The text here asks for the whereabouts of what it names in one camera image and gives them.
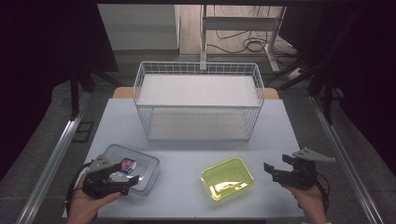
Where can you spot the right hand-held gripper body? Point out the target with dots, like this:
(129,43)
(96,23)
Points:
(302,175)

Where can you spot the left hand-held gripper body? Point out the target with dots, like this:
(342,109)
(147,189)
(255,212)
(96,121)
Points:
(96,183)

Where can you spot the clear lidded food container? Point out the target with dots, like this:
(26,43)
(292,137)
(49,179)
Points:
(146,168)

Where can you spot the yellow-green plastic tray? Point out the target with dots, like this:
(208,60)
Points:
(227,177)

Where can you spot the person's left hand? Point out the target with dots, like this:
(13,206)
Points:
(82,208)

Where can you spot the person's right hand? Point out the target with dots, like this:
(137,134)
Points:
(311,205)

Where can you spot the wooden table under white top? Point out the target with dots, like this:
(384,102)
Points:
(123,92)

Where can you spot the black metal stand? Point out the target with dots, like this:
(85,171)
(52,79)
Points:
(327,93)
(74,93)

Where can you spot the white power strip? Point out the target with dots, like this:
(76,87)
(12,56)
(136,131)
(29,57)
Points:
(294,73)

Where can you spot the white cabinet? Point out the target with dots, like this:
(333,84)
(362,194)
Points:
(140,28)

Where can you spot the aluminium rail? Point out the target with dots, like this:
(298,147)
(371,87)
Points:
(53,161)
(345,161)

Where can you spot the black floor bracket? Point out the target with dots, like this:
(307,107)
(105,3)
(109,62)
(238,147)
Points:
(83,132)

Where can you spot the white metal desk frame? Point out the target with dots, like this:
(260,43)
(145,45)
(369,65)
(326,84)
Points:
(239,23)

